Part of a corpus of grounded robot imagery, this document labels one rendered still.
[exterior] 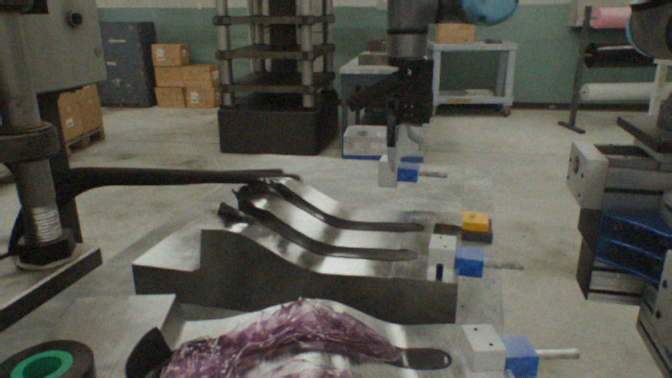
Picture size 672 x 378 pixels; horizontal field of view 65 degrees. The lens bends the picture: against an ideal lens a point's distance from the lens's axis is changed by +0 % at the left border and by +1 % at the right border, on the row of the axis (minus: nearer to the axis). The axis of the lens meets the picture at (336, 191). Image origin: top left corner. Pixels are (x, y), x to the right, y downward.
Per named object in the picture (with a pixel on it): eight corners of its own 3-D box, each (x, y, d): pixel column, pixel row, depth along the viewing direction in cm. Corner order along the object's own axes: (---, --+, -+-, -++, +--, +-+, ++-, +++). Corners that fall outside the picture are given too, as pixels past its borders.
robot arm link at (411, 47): (383, 34, 93) (390, 33, 100) (382, 61, 94) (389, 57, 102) (426, 34, 91) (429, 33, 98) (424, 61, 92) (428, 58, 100)
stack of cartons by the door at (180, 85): (224, 104, 734) (219, 43, 707) (215, 109, 704) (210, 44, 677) (167, 103, 747) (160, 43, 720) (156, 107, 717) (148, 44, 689)
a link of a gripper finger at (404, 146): (416, 174, 97) (419, 124, 96) (385, 172, 99) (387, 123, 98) (418, 173, 100) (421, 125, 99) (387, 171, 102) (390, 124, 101)
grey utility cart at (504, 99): (500, 110, 678) (508, 35, 647) (512, 118, 628) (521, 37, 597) (415, 111, 681) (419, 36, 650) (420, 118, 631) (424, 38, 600)
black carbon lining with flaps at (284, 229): (424, 234, 90) (427, 181, 86) (414, 278, 75) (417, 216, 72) (238, 216, 98) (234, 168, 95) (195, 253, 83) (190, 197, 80)
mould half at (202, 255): (459, 259, 96) (464, 189, 91) (453, 341, 72) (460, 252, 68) (211, 233, 108) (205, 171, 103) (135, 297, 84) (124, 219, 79)
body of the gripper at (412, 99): (428, 127, 96) (432, 60, 92) (382, 126, 98) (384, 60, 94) (432, 119, 103) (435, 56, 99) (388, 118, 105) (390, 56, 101)
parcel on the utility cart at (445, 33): (467, 47, 646) (469, 23, 637) (473, 49, 616) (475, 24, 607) (434, 47, 647) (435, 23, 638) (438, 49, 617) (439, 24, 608)
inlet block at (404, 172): (446, 184, 105) (448, 158, 103) (445, 192, 100) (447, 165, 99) (382, 179, 108) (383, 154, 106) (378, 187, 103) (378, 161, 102)
